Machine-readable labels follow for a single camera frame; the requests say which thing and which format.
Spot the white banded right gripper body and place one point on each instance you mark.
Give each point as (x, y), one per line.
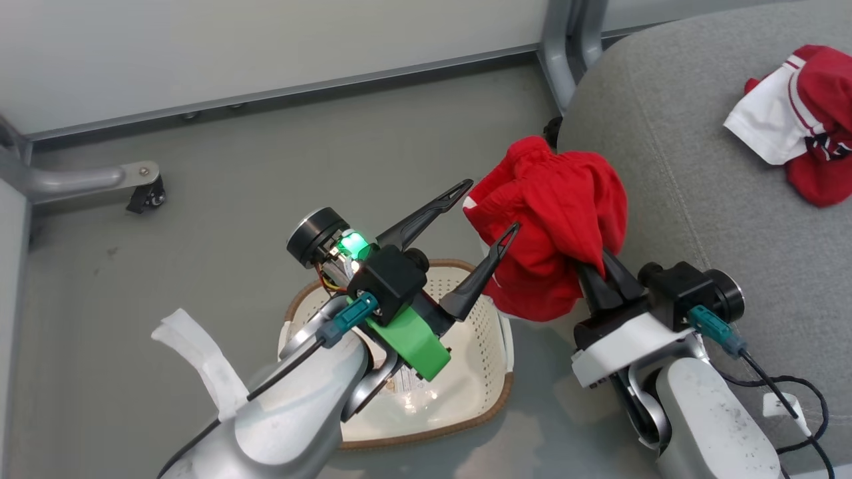
(632, 339)

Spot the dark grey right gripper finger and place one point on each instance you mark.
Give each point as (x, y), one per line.
(596, 293)
(622, 286)

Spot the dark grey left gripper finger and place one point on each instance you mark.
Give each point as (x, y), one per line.
(426, 213)
(479, 283)

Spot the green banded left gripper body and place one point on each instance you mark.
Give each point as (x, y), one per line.
(409, 342)

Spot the red shorts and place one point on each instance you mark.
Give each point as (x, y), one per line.
(552, 219)

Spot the red and white basketball jersey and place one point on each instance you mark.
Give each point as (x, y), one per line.
(819, 133)

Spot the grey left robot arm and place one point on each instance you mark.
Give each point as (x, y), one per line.
(293, 412)

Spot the white laundry basket brown rim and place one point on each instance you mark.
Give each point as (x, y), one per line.
(472, 392)

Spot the grey fabric sofa seat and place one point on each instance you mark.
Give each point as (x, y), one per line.
(699, 166)

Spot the small black caster wheel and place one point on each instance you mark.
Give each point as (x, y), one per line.
(552, 131)

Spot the white tape strip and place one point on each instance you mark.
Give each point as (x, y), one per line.
(200, 352)

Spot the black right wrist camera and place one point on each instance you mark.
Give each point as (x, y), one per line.
(685, 293)

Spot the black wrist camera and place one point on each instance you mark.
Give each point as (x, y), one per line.
(685, 293)
(389, 279)

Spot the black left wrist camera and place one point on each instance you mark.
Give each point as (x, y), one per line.
(389, 279)

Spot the grey partition base rail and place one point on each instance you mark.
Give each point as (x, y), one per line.
(266, 95)

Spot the grey metal frame legs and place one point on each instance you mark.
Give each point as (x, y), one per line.
(566, 40)

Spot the grey metal frame foot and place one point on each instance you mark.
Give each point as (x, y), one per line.
(80, 178)

